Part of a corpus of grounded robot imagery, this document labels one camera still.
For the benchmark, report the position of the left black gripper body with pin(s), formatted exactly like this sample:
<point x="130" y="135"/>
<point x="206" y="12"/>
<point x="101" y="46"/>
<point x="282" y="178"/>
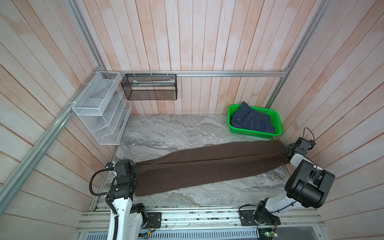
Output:
<point x="132" y="175"/>

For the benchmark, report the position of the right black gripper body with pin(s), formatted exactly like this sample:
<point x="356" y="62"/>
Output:
<point x="288" y="149"/>

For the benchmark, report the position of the brown corduroy trousers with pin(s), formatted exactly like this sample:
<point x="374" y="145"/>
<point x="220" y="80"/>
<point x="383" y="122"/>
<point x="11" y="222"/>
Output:
<point x="210" y="164"/>

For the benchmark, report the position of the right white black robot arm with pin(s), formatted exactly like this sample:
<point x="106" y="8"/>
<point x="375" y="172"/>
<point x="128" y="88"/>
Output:
<point x="308" y="186"/>

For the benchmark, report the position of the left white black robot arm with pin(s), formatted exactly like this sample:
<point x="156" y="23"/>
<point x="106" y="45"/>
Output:
<point x="127" y="221"/>

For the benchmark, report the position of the green plastic basket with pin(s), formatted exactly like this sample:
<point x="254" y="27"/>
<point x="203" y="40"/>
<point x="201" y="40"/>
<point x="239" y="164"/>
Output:
<point x="275" y="119"/>

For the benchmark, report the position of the blue denim jeans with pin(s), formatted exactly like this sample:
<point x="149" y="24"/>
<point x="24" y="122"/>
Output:
<point x="249" y="119"/>

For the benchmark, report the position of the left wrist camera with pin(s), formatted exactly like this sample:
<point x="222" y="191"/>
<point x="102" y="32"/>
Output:
<point x="110" y="166"/>

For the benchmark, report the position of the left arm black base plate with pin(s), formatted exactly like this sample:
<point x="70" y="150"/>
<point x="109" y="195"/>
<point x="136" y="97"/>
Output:
<point x="154" y="220"/>

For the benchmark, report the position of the white wire mesh shelf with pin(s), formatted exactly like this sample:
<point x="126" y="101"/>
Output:
<point x="102" y="109"/>

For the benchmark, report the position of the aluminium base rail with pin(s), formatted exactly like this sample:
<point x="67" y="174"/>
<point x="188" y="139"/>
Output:
<point x="223" y="223"/>

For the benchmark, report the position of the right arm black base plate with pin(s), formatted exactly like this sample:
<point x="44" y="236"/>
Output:
<point x="247" y="217"/>

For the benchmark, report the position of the horizontal aluminium wall rail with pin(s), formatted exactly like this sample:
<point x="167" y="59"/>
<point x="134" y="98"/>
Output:
<point x="192" y="74"/>

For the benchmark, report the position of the black wire mesh basket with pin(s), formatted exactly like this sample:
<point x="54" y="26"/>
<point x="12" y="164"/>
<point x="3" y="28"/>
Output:
<point x="150" y="87"/>

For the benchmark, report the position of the left aluminium frame rail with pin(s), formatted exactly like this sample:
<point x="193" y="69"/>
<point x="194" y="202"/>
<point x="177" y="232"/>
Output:
<point x="45" y="61"/>

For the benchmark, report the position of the aluminium frame rail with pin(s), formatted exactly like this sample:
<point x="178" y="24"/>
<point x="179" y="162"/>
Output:
<point x="311" y="29"/>
<point x="45" y="61"/>

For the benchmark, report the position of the right aluminium frame rail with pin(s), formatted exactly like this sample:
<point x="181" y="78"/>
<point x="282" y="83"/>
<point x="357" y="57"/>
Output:
<point x="311" y="29"/>

